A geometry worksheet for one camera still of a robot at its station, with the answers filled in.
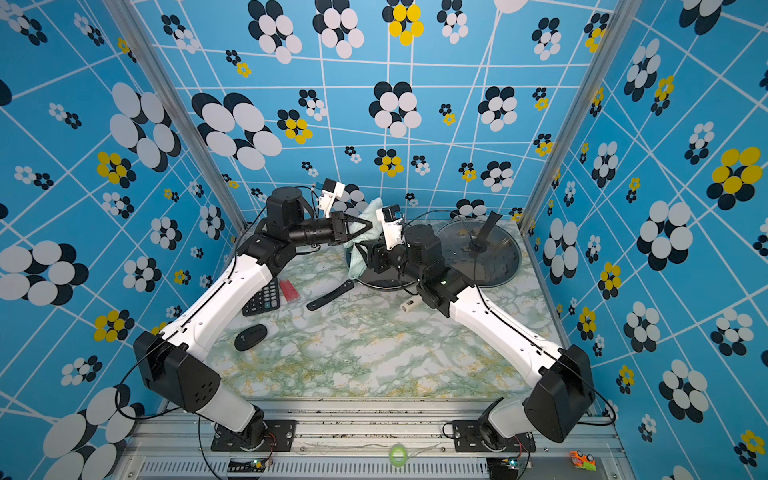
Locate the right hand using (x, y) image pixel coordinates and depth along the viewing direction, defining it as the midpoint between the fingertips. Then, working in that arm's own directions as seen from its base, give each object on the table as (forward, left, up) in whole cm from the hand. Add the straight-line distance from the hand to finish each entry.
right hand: (371, 236), depth 71 cm
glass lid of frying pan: (+9, -3, -31) cm, 32 cm away
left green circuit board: (-43, +28, -35) cm, 62 cm away
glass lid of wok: (+16, -35, -24) cm, 45 cm away
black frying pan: (-3, +17, -24) cm, 29 cm away
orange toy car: (-41, -49, -33) cm, 72 cm away
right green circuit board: (-41, -34, -35) cm, 64 cm away
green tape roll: (-40, -7, -35) cm, 53 cm away
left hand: (0, -1, +4) cm, 5 cm away
